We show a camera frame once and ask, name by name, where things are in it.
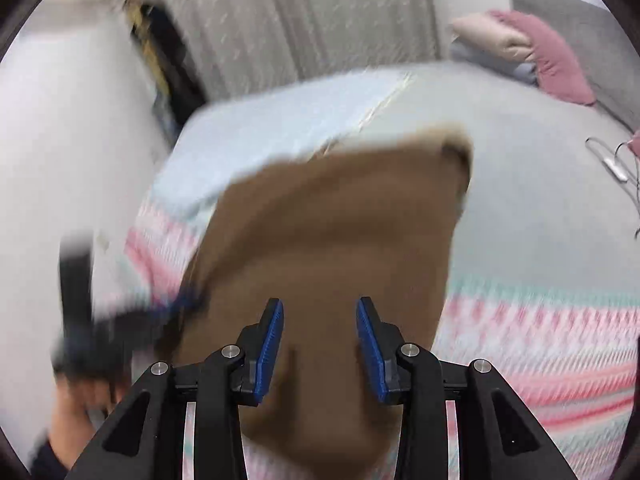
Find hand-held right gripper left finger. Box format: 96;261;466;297
65;297;285;480

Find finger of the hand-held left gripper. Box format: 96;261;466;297
145;287;208;322

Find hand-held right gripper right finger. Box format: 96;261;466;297
356;296;578;480

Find brown coat with fur collar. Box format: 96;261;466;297
167;127;476;471

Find person's left forearm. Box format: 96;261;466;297
27;437;72;480

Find dark hanging clothes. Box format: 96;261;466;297
132;2;208;106

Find person's left hand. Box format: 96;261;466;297
49;370;133;456

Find patterned red and teal blanket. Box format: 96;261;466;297
122;200;640;480

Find light blue fringed throw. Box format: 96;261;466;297
150;70;416;221

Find bed with grey sheet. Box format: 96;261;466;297
325;60;640;291

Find grey patterned curtain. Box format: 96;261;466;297
145;0;443;106

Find grey-blue pillow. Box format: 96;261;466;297
450;40;541;86

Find beige pillow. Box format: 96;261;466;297
450;12;533;63

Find grey padded headboard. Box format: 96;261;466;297
509;0;640;133

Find black earphone cable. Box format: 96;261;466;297
585;136;640;238

